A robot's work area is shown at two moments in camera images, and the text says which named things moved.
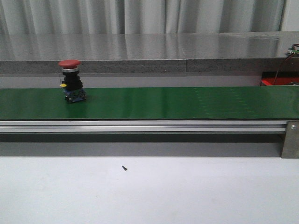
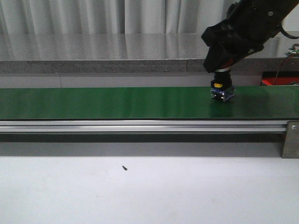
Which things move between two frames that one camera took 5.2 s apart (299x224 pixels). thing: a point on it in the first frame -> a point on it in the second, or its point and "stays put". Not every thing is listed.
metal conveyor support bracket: x=290 y=149 stays put
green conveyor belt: x=209 y=103 stays put
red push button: x=73 y=91 -> x=221 y=86
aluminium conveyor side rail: x=71 y=126 stays put
